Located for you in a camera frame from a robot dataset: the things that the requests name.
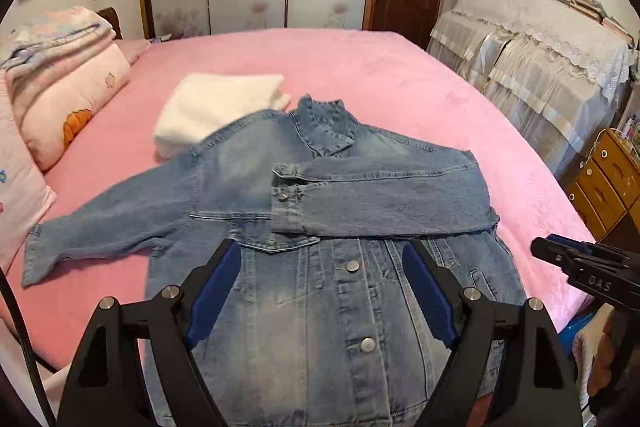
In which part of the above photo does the blue denim jacket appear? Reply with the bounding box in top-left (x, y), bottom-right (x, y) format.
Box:
top-left (22, 98), bottom-right (525, 426)

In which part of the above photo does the wooden headboard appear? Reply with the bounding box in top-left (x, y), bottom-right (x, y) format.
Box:
top-left (96, 6), bottom-right (122, 40)

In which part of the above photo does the stack of books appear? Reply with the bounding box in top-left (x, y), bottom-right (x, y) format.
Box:
top-left (556, 0), bottom-right (637, 49)

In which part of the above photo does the wooden drawer chest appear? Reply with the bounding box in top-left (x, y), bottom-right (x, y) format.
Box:
top-left (561, 128), bottom-right (639, 254)

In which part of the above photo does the folded white garment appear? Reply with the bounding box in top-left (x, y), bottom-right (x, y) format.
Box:
top-left (153, 72), bottom-right (291, 159)

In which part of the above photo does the folded pastel quilt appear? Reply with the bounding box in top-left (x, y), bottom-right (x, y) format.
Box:
top-left (1, 6), bottom-right (116, 113)

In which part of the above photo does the pink cartoon pillow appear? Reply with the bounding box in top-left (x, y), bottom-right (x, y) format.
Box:
top-left (13, 43), bottom-right (130, 171)

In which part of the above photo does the lace-covered cabinet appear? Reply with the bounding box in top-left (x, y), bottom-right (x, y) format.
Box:
top-left (426, 0), bottom-right (632, 178)

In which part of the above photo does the pink bed blanket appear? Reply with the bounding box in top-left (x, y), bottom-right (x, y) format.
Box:
top-left (8, 29), bottom-right (591, 368)

